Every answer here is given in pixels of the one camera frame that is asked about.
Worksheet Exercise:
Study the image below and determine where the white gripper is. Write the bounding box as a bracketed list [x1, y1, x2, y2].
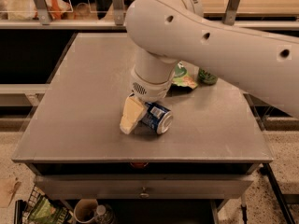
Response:
[120, 68, 175, 134]

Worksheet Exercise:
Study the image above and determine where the blue pepsi can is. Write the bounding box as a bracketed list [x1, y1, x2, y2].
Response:
[141, 103, 173, 134]

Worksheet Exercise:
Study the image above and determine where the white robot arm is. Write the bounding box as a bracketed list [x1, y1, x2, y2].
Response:
[125, 0, 299, 118]

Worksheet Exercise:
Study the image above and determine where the green soda can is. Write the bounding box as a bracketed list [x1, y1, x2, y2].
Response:
[198, 68, 218, 85]

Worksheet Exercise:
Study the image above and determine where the orange object under tabletop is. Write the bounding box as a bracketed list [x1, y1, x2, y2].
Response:
[130, 162, 149, 169]

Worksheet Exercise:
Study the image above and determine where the green chip bag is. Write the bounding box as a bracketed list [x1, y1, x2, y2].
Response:
[172, 62, 198, 90]

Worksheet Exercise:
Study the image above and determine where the round metal drawer knob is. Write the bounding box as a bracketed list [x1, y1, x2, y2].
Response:
[139, 187, 150, 199]

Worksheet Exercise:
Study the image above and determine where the clear plastic bottle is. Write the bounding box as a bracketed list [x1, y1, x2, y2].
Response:
[94, 204, 116, 224]

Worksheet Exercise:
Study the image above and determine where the grey table drawer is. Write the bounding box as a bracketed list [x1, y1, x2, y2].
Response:
[35, 175, 253, 200]

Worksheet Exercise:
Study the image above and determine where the paper cup under table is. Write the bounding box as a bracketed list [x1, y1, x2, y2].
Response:
[74, 199, 98, 224]

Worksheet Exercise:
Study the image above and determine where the green bag in basket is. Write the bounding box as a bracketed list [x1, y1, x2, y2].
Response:
[27, 196, 69, 224]

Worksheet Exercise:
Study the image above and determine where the orange white bag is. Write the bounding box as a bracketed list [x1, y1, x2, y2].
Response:
[3, 0, 72, 21]

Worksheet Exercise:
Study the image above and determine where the metal shelf rail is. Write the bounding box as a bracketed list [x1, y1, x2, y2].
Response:
[0, 0, 299, 31]

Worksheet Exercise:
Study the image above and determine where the black wire basket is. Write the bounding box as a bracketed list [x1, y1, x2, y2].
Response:
[13, 186, 74, 224]

